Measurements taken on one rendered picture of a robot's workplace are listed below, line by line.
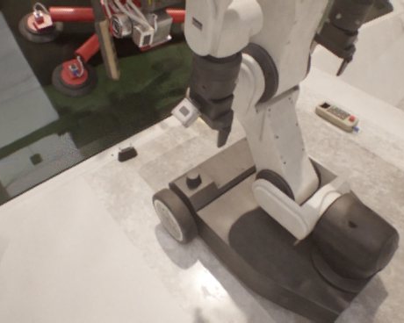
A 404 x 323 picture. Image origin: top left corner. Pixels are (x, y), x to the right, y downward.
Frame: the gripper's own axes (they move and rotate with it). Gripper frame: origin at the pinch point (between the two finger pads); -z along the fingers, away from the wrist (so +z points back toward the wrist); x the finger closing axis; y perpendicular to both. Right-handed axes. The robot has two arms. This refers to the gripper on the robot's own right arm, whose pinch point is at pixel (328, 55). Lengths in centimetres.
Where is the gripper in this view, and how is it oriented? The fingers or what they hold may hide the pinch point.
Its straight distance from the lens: 101.2
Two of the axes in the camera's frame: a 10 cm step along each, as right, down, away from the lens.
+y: -7.8, 4.7, -4.2
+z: 1.0, -5.7, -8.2
